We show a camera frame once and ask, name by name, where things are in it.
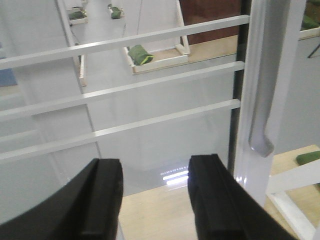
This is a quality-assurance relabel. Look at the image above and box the wooden tray platform behind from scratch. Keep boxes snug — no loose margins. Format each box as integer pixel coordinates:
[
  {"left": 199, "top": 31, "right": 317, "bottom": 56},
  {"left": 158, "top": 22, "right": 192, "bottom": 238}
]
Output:
[{"left": 123, "top": 0, "right": 190, "bottom": 74}]

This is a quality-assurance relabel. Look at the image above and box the white sliding glass door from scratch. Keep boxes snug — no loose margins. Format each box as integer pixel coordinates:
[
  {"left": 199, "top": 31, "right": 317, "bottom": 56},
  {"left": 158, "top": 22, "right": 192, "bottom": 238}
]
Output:
[{"left": 0, "top": 0, "right": 301, "bottom": 208}]

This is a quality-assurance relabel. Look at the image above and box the green sandbag in tray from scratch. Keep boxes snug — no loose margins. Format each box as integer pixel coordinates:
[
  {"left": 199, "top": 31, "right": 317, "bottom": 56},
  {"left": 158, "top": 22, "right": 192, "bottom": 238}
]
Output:
[{"left": 128, "top": 44, "right": 154, "bottom": 66}]

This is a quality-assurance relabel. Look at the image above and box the green sandbag right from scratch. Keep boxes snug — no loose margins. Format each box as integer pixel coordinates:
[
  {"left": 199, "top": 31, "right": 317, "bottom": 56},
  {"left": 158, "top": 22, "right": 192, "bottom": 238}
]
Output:
[{"left": 296, "top": 150, "right": 320, "bottom": 166}]

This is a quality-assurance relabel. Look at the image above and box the wooden base platform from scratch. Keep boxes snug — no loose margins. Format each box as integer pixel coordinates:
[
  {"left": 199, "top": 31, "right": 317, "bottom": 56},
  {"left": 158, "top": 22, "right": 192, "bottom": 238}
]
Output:
[{"left": 119, "top": 145, "right": 320, "bottom": 240}]

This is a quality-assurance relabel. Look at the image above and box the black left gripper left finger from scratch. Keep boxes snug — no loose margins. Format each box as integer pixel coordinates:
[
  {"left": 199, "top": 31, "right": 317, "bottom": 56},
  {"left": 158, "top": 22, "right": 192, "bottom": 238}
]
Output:
[{"left": 0, "top": 158, "right": 124, "bottom": 240}]

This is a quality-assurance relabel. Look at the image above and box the green sandbag far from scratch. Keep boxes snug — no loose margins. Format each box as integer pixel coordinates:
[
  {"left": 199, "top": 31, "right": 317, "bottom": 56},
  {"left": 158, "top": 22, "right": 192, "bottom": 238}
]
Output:
[{"left": 107, "top": 3, "right": 124, "bottom": 20}]

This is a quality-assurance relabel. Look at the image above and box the grey metal door handle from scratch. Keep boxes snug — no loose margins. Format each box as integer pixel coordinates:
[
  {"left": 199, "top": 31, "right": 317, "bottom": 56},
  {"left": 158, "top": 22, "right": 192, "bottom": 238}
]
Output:
[{"left": 248, "top": 0, "right": 283, "bottom": 158}]

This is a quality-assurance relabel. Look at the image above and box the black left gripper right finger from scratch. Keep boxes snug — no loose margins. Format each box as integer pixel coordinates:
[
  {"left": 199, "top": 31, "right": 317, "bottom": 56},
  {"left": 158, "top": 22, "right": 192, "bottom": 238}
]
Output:
[{"left": 187, "top": 154, "right": 294, "bottom": 240}]

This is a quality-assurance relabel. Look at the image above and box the white door frame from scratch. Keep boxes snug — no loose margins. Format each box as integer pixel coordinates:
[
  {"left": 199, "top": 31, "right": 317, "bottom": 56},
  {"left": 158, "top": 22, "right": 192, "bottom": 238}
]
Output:
[{"left": 264, "top": 0, "right": 320, "bottom": 240}]

